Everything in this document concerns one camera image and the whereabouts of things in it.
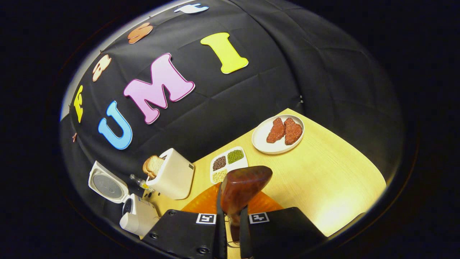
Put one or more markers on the black backdrop cloth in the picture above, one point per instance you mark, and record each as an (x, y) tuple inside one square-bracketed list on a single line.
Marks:
[(287, 64)]

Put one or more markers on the white toaster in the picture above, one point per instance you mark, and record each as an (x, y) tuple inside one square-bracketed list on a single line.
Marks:
[(176, 176)]

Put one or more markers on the divided white bean dish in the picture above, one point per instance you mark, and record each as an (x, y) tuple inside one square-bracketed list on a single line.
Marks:
[(230, 163)]

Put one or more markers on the toast bread slice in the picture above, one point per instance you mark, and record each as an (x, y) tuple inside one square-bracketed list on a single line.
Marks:
[(156, 165), (145, 169)]

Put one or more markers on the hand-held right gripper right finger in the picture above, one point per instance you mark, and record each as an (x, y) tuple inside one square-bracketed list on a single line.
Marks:
[(280, 233)]

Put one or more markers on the brown wooden spoon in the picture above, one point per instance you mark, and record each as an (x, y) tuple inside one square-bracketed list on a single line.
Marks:
[(244, 187)]

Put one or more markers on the small clear bottle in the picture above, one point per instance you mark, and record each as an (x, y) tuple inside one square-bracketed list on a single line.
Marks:
[(142, 182)]

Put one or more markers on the round white plate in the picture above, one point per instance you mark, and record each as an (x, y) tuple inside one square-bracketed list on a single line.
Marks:
[(260, 142)]

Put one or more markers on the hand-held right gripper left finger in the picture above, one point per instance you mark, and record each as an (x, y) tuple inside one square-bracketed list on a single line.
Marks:
[(183, 233)]

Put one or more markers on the white rice cooker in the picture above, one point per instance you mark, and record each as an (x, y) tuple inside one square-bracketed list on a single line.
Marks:
[(140, 216)]

